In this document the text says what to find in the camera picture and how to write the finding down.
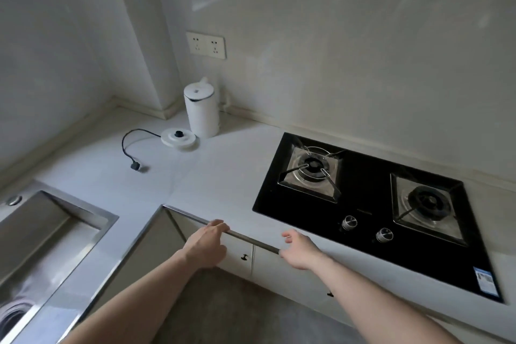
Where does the person's right forearm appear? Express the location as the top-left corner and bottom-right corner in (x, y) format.
(310, 257), (462, 344)

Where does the white wall socket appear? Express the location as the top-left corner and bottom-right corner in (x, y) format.
(185, 31), (207, 55)
(205, 34), (227, 60)

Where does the black power cord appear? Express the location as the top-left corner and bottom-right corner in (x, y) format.
(121, 128), (163, 174)

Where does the white kitchen countertop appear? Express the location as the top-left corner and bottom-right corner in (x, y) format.
(0, 96), (516, 344)

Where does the person's left forearm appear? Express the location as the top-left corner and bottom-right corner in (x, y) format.
(58, 250), (202, 344)

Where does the person's left hand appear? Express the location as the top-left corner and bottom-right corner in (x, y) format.
(180, 218), (231, 270)

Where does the plain black gas burner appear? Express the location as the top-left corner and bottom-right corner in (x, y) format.
(389, 172), (470, 248)

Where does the stainless steel sink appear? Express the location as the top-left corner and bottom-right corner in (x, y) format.
(0, 179), (120, 344)

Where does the white round kettle base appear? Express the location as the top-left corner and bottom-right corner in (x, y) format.
(160, 127), (199, 152)

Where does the black glass gas stove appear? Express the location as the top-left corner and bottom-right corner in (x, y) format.
(252, 132), (505, 304)

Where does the person's right hand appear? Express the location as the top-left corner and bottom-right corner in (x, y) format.
(278, 230), (329, 272)

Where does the white electric kettle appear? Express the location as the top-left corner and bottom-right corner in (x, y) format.
(183, 76), (221, 140)

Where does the blue energy label sticker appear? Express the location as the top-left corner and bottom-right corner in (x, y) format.
(474, 267), (496, 296)

